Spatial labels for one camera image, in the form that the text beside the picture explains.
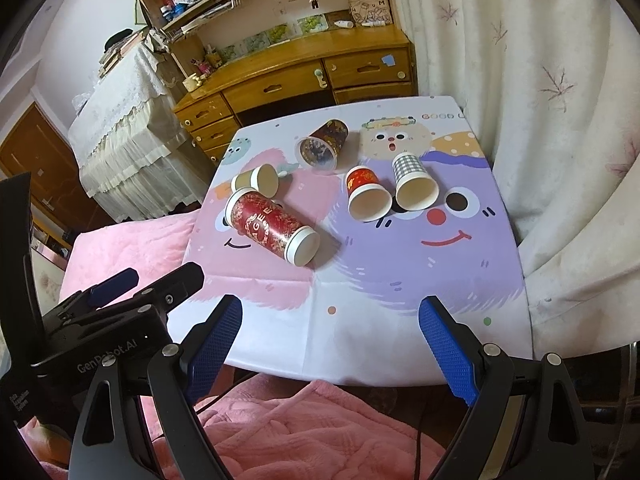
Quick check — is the tan paper cup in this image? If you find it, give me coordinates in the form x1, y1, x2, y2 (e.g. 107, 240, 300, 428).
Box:
231, 164, 280, 198

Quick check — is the tall red patterned cup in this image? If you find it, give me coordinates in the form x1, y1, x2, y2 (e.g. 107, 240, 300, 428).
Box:
224, 188, 320, 266

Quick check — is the dark patterned paper cup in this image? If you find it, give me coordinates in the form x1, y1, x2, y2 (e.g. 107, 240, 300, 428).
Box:
295, 119, 348, 171

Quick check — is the small red paper cup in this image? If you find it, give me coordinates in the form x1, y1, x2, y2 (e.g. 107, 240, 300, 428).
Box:
345, 166, 393, 222

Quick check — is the checkered grey paper cup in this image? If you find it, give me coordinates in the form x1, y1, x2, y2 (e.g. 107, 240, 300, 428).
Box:
392, 152, 439, 211

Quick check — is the white lace-covered furniture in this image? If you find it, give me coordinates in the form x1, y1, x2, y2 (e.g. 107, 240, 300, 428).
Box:
67, 44, 215, 222

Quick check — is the pink fleece blanket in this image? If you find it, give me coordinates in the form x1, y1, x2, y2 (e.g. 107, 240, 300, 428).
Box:
19, 208, 446, 480

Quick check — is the brown wooden door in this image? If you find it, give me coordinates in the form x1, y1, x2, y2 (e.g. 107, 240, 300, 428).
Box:
1, 103, 114, 244

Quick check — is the cartoon printed table mat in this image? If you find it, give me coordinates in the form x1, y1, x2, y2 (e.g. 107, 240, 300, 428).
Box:
168, 96, 533, 387

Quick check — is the wooden bookshelf hutch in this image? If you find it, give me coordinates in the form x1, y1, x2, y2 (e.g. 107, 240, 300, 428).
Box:
138, 0, 393, 75

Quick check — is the wooden desk with drawers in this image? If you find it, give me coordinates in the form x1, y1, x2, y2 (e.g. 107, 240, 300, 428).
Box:
174, 25, 418, 162

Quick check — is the white floral curtain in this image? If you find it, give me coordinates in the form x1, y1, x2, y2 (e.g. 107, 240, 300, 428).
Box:
392, 0, 639, 356

